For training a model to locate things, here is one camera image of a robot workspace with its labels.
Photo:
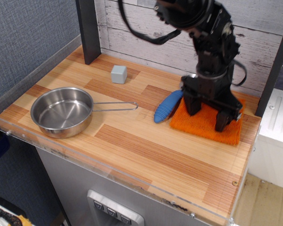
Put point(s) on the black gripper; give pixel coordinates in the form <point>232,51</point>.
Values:
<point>213,90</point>

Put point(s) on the orange towel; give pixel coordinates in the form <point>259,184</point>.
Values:
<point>203,124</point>

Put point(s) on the blue handled metal spoon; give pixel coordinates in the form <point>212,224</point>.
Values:
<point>168,104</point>

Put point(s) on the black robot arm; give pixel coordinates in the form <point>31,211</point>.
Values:
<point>210,26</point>

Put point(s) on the white side cabinet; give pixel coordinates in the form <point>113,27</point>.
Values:
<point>266,161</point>

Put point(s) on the grey cube block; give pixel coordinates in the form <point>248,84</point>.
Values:
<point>119,74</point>

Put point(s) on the clear acrylic front guard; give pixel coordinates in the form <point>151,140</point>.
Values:
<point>188,173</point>

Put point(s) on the silver dispenser button panel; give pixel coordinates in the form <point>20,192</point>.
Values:
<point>111,212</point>

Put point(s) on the stainless steel pan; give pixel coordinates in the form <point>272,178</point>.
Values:
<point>65,112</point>

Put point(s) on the grey toy fridge cabinet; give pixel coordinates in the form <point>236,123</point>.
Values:
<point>71,182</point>

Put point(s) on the black mesh yellow bag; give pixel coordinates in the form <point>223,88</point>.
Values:
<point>8,218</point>

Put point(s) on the dark right upright post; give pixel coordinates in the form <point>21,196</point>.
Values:
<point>271,81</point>

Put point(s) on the dark upright post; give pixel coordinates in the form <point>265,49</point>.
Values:
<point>89,30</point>
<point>271,81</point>

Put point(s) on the dark left upright post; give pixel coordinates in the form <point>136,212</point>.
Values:
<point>89,30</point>

